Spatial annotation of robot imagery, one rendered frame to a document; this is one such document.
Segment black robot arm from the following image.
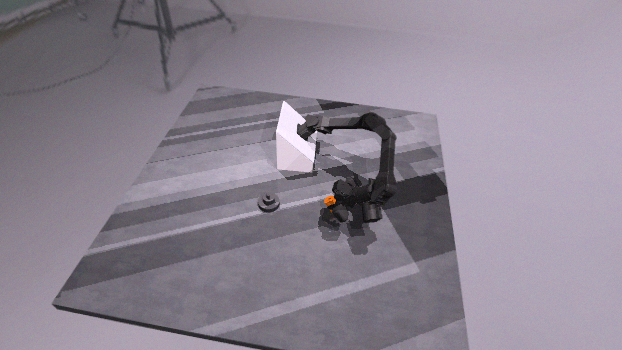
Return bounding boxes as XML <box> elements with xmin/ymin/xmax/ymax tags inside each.
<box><xmin>296</xmin><ymin>112</ymin><xmax>397</xmax><ymax>223</ymax></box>

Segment orange tapered knob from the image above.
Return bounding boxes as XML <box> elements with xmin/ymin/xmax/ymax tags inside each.
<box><xmin>324</xmin><ymin>196</ymin><xmax>336</xmax><ymax>207</ymax></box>

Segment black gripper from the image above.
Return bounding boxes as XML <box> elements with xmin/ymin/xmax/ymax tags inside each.
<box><xmin>327</xmin><ymin>177</ymin><xmax>363</xmax><ymax>223</ymax></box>

